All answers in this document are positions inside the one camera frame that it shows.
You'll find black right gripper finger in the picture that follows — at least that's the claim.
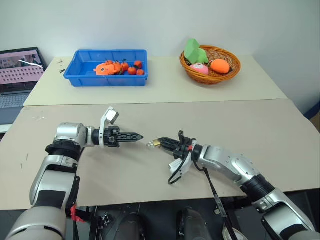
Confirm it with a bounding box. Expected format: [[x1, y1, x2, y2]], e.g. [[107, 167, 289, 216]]
[[161, 143, 181, 154], [157, 136, 181, 146]]

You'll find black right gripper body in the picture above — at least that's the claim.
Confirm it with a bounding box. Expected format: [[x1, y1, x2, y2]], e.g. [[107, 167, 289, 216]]
[[171, 129, 198, 161]]

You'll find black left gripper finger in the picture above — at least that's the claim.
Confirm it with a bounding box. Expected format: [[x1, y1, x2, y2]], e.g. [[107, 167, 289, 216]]
[[119, 131, 145, 139], [119, 137, 144, 144]]

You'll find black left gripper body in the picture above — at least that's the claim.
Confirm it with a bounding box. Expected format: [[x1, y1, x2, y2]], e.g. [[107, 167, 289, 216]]
[[103, 126, 123, 149]]

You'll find blue plastic bin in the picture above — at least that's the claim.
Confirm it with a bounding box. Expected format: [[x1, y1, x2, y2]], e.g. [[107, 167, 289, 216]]
[[62, 48, 149, 88]]

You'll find orange plush fish toy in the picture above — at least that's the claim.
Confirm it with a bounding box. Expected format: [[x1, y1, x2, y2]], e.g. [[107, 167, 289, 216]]
[[93, 62, 121, 76]]

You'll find orange wicker basket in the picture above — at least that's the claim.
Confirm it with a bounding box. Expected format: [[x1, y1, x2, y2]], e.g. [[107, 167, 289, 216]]
[[179, 45, 242, 86]]

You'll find pink plush toy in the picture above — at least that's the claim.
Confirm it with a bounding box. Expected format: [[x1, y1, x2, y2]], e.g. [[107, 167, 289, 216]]
[[189, 62, 210, 76]]

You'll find dark rounded shape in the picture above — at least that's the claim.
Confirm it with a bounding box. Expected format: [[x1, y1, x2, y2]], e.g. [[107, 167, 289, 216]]
[[176, 206, 214, 240], [109, 211, 144, 240]]

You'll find red tape piece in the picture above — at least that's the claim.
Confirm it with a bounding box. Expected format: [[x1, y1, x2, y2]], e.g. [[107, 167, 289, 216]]
[[70, 204, 85, 223]]

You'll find orange plush fruit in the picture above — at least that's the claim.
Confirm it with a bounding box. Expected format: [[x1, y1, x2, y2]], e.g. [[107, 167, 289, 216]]
[[210, 58, 231, 75]]

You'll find green plush vegetable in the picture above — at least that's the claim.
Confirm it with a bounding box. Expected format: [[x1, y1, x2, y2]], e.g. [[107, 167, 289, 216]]
[[183, 38, 210, 65]]

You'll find white round object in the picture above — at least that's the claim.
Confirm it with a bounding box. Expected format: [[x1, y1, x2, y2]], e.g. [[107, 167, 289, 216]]
[[222, 225, 249, 240]]

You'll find open grey laptop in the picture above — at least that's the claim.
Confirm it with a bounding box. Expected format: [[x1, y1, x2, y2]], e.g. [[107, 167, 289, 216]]
[[0, 46, 47, 126]]

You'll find blue board edge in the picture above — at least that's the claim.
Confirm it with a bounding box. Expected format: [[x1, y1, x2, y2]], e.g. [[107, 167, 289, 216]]
[[303, 99, 320, 121]]

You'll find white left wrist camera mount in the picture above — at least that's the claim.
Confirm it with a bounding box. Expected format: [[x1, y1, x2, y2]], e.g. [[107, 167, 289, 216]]
[[98, 106, 120, 148]]

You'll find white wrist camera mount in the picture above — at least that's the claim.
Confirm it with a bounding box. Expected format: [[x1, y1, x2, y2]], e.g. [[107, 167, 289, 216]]
[[98, 106, 120, 148], [168, 151, 193, 181]]

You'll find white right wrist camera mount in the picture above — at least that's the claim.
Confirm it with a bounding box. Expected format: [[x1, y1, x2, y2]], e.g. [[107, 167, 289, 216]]
[[168, 151, 193, 181]]

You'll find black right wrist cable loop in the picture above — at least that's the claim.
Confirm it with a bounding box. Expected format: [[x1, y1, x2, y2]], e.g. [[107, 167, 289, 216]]
[[167, 149, 192, 186]]

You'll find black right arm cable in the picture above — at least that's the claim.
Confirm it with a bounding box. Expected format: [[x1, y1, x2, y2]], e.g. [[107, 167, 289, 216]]
[[192, 156, 240, 240]]

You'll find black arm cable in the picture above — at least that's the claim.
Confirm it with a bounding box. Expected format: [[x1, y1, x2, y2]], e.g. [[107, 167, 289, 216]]
[[192, 156, 240, 240], [65, 174, 81, 221]]

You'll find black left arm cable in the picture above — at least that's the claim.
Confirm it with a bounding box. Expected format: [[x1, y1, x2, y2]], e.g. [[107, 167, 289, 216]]
[[65, 174, 81, 221]]

